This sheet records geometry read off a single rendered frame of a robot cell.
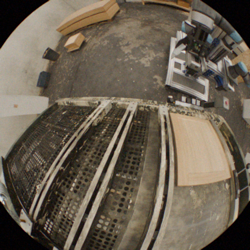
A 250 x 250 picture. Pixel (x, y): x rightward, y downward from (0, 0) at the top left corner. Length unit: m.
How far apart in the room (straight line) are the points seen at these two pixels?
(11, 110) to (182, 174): 3.62
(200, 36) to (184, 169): 0.53
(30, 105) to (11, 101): 0.80
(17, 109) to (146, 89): 3.61
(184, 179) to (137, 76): 1.72
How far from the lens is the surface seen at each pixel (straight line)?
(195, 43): 0.35
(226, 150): 0.77
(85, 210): 0.36
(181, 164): 0.48
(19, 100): 3.40
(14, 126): 4.99
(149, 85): 1.74
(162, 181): 0.35
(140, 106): 0.75
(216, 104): 1.20
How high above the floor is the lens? 1.65
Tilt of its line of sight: 74 degrees down
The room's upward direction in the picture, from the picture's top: 115 degrees counter-clockwise
